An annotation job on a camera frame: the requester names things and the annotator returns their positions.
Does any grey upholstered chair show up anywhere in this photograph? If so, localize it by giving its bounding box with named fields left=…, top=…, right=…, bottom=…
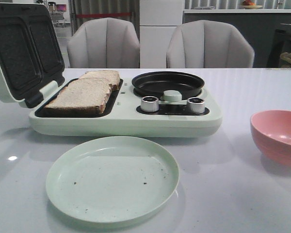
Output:
left=166, top=20, right=255, bottom=68
left=67, top=17, right=140, bottom=68

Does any white refrigerator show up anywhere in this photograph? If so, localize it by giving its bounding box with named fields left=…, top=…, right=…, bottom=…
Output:
left=139, top=0, right=185, bottom=68

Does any right grey upholstered chair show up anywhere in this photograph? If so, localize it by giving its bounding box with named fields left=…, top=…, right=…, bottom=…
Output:
left=166, top=20, right=255, bottom=68

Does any black round frying pan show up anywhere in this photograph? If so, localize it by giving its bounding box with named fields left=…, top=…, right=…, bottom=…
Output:
left=131, top=71, right=205, bottom=100

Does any mint green breakfast maker base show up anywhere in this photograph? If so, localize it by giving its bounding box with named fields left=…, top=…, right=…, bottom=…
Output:
left=29, top=77, right=222, bottom=138

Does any mint green round plate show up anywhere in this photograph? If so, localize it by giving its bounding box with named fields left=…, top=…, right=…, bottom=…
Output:
left=46, top=136, right=179, bottom=228

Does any mint green breakfast maker lid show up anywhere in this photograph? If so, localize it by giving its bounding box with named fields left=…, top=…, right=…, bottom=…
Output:
left=0, top=2, right=65, bottom=108

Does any fruit plate on counter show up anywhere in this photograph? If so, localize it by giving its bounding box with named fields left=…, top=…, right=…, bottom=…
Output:
left=240, top=0, right=263, bottom=9

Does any silver control knob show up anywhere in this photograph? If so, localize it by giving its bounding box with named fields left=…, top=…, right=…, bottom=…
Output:
left=186, top=97, right=205, bottom=114
left=140, top=96, right=159, bottom=113

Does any pink plastic bowl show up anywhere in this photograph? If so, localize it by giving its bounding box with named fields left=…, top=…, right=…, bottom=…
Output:
left=250, top=110, right=291, bottom=167

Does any left grey upholstered chair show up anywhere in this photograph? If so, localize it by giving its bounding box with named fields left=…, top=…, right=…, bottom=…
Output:
left=67, top=17, right=140, bottom=68

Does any bread slice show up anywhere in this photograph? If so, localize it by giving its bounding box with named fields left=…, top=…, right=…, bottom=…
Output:
left=43, top=78, right=112, bottom=117
left=79, top=70, right=120, bottom=91

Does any red barrier tape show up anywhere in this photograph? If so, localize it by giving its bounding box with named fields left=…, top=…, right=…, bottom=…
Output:
left=75, top=12, right=133, bottom=18

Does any grey kitchen counter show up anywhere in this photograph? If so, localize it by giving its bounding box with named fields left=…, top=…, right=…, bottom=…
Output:
left=183, top=9, right=291, bottom=68

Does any right silver control knob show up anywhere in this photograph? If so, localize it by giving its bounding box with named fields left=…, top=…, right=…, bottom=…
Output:
left=186, top=97, right=205, bottom=114

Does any left silver control knob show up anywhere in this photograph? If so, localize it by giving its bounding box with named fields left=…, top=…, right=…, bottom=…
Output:
left=140, top=96, right=159, bottom=113

